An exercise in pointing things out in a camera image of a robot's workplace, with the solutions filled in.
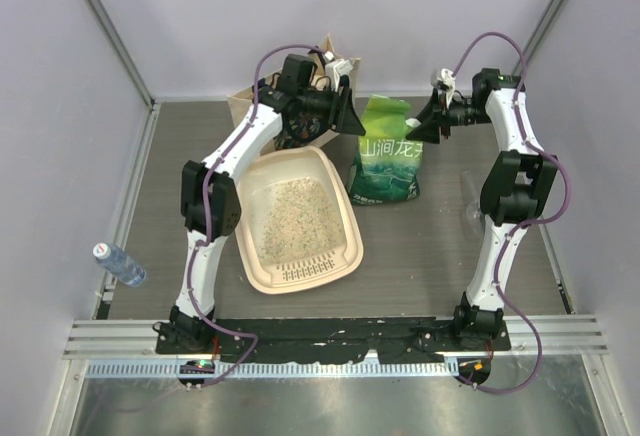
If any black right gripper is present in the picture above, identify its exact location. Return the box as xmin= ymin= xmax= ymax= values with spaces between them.
xmin=407 ymin=88 xmax=492 ymax=145

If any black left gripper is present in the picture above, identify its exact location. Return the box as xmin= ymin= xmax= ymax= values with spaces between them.
xmin=297 ymin=84 xmax=365 ymax=136

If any green litter bag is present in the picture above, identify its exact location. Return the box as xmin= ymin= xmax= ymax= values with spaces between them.
xmin=346 ymin=95 xmax=423 ymax=206

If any clear plastic scoop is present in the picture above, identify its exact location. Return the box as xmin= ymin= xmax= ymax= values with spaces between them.
xmin=460 ymin=171 xmax=485 ymax=239

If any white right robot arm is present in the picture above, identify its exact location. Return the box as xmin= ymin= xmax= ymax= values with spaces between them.
xmin=407 ymin=68 xmax=558 ymax=351

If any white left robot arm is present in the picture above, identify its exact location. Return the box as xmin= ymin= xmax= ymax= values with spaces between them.
xmin=158 ymin=45 xmax=365 ymax=355

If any cat litter pile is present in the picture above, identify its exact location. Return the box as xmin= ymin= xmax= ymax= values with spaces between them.
xmin=257 ymin=177 xmax=346 ymax=264

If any cream plastic litter box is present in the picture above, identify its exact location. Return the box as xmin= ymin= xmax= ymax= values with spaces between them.
xmin=235 ymin=146 xmax=364 ymax=295

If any beige canvas tote bag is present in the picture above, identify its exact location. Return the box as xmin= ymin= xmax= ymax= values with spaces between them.
xmin=227 ymin=35 xmax=361 ymax=155

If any clear water bottle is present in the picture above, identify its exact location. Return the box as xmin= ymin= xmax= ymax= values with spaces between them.
xmin=92 ymin=243 xmax=146 ymax=287

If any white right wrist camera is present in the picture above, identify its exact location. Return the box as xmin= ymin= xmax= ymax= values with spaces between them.
xmin=430 ymin=68 xmax=456 ymax=106

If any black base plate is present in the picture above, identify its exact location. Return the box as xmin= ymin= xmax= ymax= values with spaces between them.
xmin=153 ymin=317 xmax=511 ymax=365

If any perforated cable duct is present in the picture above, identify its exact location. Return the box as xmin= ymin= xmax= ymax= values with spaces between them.
xmin=85 ymin=355 xmax=459 ymax=380

